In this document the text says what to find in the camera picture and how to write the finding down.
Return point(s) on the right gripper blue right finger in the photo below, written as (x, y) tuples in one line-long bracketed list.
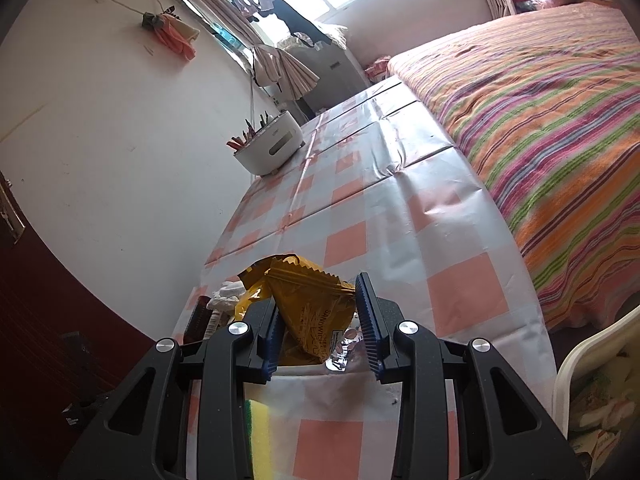
[(503, 431)]

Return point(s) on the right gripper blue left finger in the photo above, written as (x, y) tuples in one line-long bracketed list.
[(140, 431)]

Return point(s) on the yellow snack wrapper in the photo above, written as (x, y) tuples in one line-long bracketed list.
[(317, 306)]

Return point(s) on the cream plastic bin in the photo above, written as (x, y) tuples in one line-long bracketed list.
[(596, 400)]

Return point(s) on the yellow green sponge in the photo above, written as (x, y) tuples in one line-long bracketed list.
[(257, 422)]

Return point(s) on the white lace cloth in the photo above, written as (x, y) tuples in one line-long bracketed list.
[(227, 297)]

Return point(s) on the silver foil wrapper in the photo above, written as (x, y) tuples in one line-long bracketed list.
[(343, 351)]

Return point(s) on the white round container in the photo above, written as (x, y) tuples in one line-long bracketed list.
[(264, 150)]

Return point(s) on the striped bed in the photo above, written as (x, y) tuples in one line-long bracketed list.
[(545, 107)]

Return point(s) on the grey cabinet by window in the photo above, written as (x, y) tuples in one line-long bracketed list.
[(340, 74)]

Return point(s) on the tied pink curtain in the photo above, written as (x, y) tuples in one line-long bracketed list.
[(271, 65)]

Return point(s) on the door handle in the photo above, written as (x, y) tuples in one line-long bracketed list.
[(12, 223)]

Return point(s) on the pink cloth on wall hook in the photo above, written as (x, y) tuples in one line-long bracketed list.
[(172, 32)]

